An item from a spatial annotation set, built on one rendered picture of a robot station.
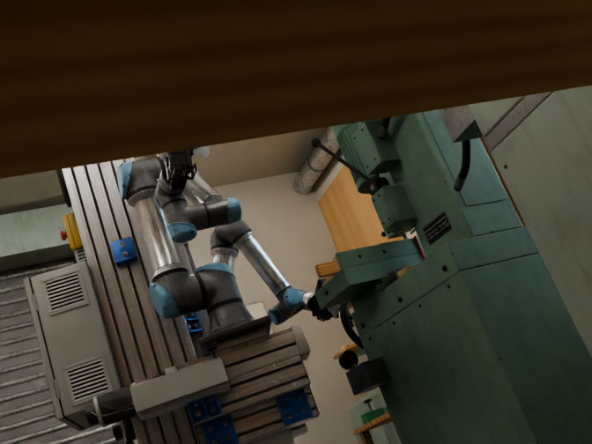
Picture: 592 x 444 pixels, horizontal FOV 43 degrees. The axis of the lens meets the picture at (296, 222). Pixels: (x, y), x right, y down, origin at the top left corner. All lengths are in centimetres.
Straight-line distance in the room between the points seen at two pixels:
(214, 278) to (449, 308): 72
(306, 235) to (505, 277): 391
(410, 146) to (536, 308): 62
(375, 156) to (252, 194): 371
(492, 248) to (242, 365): 81
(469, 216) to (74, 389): 131
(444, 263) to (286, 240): 385
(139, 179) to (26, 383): 301
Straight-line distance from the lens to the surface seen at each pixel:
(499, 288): 221
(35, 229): 538
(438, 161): 232
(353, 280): 240
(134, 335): 254
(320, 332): 578
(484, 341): 214
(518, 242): 234
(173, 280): 233
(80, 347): 250
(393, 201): 239
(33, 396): 527
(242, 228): 301
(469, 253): 220
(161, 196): 219
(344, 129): 273
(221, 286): 235
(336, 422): 564
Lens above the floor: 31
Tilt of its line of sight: 19 degrees up
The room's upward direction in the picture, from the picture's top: 21 degrees counter-clockwise
